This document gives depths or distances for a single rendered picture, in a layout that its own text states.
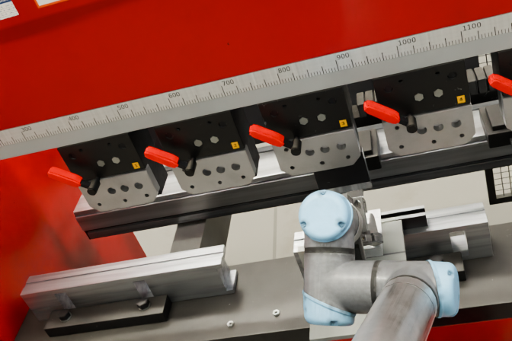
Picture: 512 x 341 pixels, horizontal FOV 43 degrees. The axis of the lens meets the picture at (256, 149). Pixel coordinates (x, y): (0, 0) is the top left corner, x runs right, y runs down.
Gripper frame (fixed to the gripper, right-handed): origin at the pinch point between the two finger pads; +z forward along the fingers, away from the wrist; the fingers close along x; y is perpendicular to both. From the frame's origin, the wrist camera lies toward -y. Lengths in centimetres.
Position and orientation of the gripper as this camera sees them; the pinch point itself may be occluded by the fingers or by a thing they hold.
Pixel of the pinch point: (360, 246)
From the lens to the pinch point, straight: 128.4
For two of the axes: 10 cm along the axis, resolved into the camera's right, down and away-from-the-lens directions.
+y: -1.3, -9.6, 2.6
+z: 2.9, 2.1, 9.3
